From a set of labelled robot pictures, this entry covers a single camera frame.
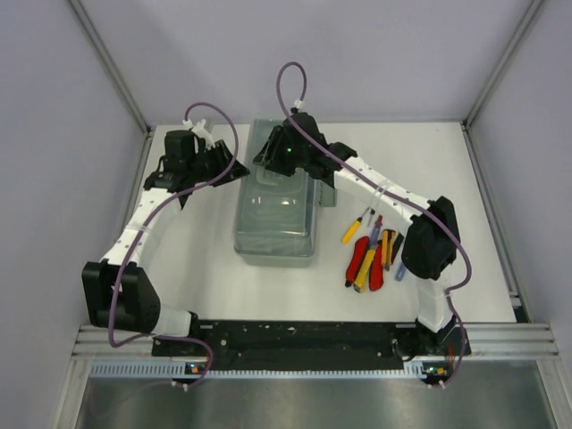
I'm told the yellow utility knife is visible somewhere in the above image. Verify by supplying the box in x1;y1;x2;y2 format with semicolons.
353;244;377;293

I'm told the green cantilever tool box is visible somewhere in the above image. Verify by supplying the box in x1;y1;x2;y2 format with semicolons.
233;119;337;268

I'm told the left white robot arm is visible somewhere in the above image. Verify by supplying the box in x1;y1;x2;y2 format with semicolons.
81;125;249;355

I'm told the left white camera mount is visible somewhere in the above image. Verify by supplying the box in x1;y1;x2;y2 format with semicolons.
182;119;215;147

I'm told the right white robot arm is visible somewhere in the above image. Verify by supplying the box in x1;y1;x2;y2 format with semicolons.
253;112;460;354

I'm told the blue red precision screwdriver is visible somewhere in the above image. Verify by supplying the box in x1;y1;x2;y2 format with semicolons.
370;215;383;246

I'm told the aluminium frame rail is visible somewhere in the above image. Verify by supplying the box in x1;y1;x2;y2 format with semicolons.
71;321;559;361

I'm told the small red utility knife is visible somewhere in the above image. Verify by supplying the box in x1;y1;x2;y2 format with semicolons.
368;240;383;291

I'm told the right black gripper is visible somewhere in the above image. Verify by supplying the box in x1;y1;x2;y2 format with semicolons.
251;128;307;179

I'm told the black handle hammer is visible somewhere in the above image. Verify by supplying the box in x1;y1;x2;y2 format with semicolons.
391;233;404;263

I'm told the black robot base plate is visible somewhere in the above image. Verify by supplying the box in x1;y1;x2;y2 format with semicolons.
151;317;473;361

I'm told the large red utility knife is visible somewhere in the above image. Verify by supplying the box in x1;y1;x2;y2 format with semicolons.
345;236;370;288

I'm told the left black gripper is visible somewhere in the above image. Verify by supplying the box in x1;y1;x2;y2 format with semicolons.
188;140;250;188

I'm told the grey slotted cable duct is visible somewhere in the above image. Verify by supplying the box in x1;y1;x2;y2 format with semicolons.
90;361;427;380

